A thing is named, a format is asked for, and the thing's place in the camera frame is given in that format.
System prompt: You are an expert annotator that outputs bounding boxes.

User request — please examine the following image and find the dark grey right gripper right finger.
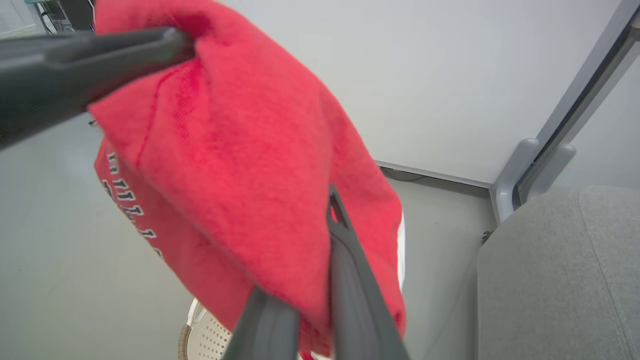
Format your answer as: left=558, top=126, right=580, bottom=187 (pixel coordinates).
left=326, top=185, right=411, bottom=360

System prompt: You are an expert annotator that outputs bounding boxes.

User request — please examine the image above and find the wide white partition panel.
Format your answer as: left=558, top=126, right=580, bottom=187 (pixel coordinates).
left=220, top=0, right=626, bottom=223

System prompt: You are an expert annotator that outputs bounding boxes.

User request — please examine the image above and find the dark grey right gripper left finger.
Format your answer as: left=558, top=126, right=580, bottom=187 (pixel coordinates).
left=222, top=286, right=301, bottom=360

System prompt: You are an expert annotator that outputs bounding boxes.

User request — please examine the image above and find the white partition panel grey frame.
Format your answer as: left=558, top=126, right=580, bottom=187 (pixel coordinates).
left=517, top=10, right=640, bottom=206

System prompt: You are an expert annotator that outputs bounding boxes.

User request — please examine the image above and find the red garment with white trim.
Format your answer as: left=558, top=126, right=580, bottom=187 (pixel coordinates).
left=88, top=0, right=407, bottom=359

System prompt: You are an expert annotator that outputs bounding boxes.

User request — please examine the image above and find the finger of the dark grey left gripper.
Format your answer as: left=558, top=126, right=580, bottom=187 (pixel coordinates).
left=0, top=27, right=196, bottom=151

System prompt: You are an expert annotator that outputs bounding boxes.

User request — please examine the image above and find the dark cable under partition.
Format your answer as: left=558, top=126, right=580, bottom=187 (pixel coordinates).
left=380, top=167, right=427, bottom=182

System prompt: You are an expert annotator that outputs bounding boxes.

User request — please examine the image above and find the light grey fabric sofa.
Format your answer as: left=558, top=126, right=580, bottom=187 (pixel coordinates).
left=476, top=185, right=640, bottom=360

